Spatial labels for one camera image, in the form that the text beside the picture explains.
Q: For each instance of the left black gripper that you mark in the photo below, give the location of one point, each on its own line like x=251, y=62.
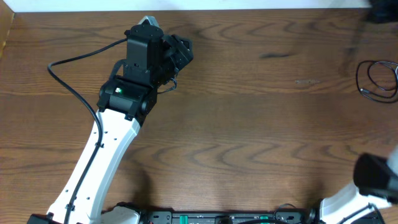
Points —
x=181, y=50

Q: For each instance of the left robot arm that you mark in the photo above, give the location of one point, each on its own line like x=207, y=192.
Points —
x=153, y=59

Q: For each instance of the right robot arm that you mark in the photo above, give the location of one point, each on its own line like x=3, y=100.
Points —
x=373, y=188

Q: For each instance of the wooden panel at left edge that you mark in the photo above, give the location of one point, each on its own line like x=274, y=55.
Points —
x=6, y=20

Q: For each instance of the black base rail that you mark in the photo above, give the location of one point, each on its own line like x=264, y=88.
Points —
x=224, y=217

